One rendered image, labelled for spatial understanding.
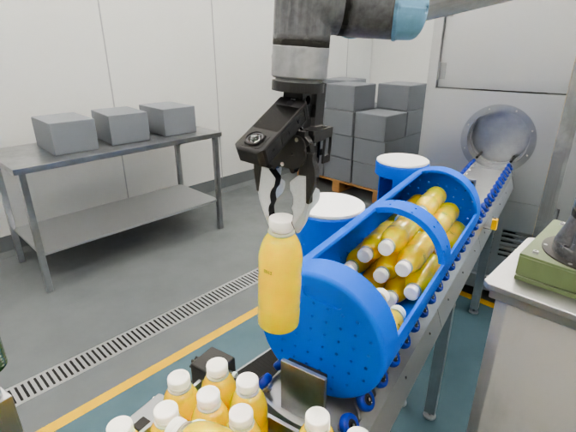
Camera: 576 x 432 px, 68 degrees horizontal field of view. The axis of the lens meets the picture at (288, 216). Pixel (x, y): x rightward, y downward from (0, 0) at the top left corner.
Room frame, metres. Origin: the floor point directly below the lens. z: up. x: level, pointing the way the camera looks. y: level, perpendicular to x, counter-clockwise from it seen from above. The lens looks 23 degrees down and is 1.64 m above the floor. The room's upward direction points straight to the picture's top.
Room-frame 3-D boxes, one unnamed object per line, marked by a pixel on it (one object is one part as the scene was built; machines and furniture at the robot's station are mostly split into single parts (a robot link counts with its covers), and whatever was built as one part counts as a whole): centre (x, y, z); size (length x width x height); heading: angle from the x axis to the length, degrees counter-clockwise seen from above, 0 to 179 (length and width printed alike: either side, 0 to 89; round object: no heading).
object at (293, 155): (0.61, -0.01, 1.53); 0.09 x 0.08 x 0.12; 149
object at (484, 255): (2.31, -1.20, 0.31); 0.06 x 0.06 x 0.63; 57
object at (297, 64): (0.60, -0.01, 1.61); 0.08 x 0.08 x 0.05
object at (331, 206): (1.57, -0.16, 1.03); 0.28 x 0.28 x 0.01
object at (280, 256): (0.58, 0.01, 1.29); 0.07 x 0.07 x 0.18
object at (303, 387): (0.65, -0.03, 0.99); 0.10 x 0.02 x 0.12; 57
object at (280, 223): (0.58, 0.01, 1.39); 0.04 x 0.04 x 0.02
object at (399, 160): (2.25, -0.62, 1.03); 0.28 x 0.28 x 0.01
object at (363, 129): (4.95, -0.82, 0.59); 1.20 x 0.80 x 1.19; 46
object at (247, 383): (0.58, 0.07, 1.08); 0.04 x 0.04 x 0.02
